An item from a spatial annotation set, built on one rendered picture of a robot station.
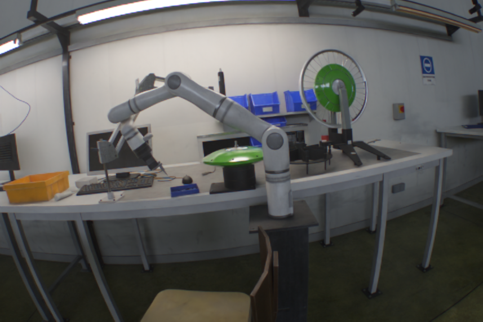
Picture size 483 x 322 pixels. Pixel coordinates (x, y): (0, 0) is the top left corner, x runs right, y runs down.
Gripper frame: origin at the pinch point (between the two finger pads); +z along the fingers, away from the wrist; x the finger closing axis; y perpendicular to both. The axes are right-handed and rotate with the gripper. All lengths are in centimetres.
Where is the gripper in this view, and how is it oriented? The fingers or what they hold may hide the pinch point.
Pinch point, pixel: (166, 174)
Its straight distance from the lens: 114.9
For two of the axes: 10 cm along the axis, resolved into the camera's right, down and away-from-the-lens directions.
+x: 4.5, 0.4, -8.9
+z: 5.0, 8.2, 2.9
